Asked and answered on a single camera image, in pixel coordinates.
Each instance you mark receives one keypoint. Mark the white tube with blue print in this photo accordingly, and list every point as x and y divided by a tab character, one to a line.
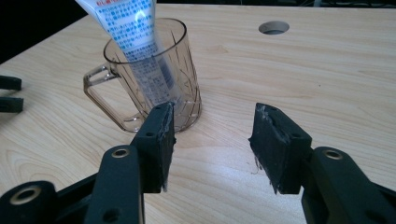
130	25

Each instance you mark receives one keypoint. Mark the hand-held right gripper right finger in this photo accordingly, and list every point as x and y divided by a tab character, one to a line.
280	146

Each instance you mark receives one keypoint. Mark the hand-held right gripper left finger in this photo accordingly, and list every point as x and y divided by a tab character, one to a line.
157	149

